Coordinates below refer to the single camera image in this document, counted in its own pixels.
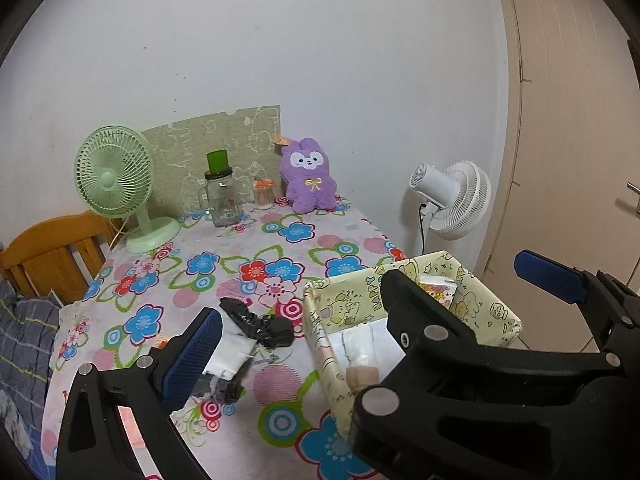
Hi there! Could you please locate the grey plaid pillow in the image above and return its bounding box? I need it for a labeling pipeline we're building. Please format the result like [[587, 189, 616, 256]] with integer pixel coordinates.
[[0, 280, 64, 461]]

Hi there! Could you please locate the glass mug jar green lid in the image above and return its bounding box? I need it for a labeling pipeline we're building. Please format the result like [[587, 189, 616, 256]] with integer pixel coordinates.
[[198, 150, 241, 227]]

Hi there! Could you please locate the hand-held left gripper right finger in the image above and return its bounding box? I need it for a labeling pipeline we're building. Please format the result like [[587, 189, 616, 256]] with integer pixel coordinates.
[[350, 249, 640, 480]]

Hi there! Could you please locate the grey sock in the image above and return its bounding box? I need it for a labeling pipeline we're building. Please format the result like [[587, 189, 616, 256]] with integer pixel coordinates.
[[192, 374, 247, 404]]

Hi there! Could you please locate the white standing fan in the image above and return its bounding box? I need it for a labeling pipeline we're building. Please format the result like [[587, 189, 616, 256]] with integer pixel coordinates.
[[409, 160, 492, 257]]

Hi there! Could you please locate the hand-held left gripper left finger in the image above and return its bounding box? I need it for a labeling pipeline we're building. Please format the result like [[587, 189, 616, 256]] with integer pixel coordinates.
[[57, 307, 224, 480]]

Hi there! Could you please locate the floral tablecloth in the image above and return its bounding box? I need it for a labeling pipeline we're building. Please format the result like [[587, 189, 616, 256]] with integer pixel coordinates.
[[42, 199, 416, 480]]

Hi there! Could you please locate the snack packet in box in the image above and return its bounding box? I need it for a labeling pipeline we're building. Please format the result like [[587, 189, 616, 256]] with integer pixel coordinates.
[[417, 276, 459, 312]]

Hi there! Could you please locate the green patterned wall sheet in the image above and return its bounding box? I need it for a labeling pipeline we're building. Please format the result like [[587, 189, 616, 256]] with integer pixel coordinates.
[[141, 105, 282, 218]]

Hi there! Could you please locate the beige door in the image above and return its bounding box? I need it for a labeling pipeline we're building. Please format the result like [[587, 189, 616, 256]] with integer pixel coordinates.
[[491, 0, 640, 356]]

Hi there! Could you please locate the black sock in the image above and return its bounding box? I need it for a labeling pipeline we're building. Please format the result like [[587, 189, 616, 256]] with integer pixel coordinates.
[[220, 297, 294, 348]]

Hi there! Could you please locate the swab container orange lid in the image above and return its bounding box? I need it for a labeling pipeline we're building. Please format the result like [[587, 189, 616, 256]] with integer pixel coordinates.
[[252, 178, 277, 209]]

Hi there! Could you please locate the purple bunny plush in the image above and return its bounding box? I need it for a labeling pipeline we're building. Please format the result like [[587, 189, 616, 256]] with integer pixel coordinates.
[[274, 135, 339, 213]]

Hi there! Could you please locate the white cloth pouch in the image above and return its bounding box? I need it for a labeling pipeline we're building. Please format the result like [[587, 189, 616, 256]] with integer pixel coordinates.
[[202, 329, 257, 379]]

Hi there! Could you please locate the green desk fan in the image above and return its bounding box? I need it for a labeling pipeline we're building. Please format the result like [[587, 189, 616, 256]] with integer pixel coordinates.
[[75, 125, 182, 255]]

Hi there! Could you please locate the yellow patterned storage box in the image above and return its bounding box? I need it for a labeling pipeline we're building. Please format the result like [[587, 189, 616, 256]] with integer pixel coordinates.
[[304, 250, 523, 436]]

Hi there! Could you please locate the metal door handle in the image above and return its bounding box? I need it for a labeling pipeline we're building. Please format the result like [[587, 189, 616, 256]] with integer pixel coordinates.
[[614, 180, 640, 219]]

